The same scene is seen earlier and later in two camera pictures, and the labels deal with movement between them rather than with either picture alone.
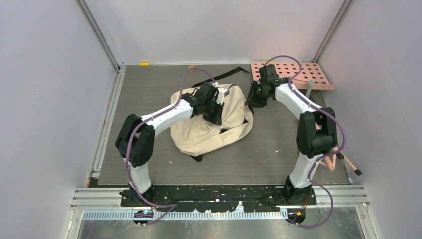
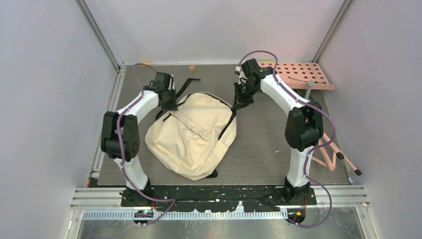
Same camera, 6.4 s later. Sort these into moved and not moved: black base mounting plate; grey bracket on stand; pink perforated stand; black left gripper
Moved: black left gripper
Not moved: grey bracket on stand; pink perforated stand; black base mounting plate
